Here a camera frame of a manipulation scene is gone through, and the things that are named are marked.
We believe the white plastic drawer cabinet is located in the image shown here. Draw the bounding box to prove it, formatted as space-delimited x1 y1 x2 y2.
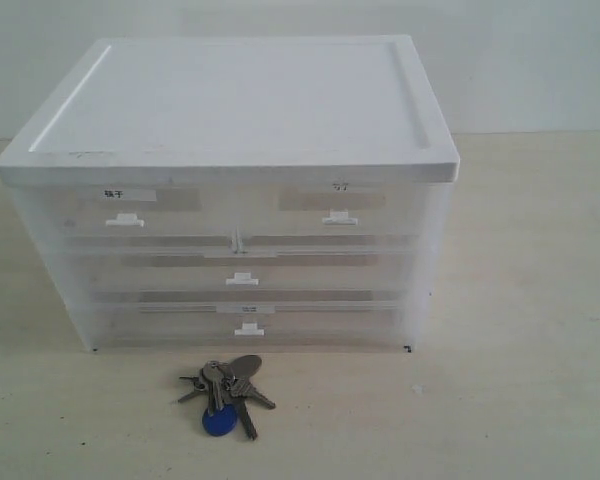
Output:
0 35 460 339

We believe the middle wide clear drawer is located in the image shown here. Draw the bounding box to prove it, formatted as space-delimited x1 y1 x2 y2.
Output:
73 252 414 303

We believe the bottom wide clear drawer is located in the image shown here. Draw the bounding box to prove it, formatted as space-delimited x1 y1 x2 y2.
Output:
71 291 422 350

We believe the key bunch with blue tag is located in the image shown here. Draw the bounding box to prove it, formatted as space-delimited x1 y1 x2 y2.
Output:
176 354 276 441

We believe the wide clear drawer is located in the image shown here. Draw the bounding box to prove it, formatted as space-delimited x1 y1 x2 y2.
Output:
71 291 422 350
73 252 414 303

